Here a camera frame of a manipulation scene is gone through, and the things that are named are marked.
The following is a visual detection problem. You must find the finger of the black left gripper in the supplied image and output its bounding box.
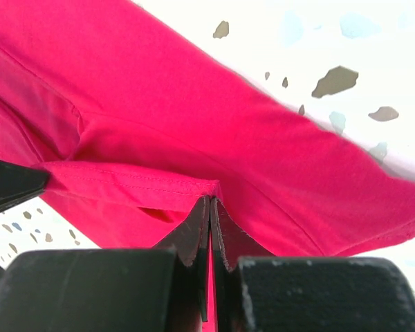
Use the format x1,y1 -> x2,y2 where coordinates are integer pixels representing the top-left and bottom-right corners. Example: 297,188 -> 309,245
0,160 -> 50,213

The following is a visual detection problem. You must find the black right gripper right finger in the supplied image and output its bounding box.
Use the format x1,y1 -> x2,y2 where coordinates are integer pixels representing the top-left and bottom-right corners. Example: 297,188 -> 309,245
210,199 -> 415,331

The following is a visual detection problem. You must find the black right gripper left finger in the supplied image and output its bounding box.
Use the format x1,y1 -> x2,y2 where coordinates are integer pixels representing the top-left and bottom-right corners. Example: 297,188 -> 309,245
0,196 -> 210,331

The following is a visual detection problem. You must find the magenta red t shirt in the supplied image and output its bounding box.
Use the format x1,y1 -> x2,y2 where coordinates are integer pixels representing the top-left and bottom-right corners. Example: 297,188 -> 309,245
0,0 -> 415,332

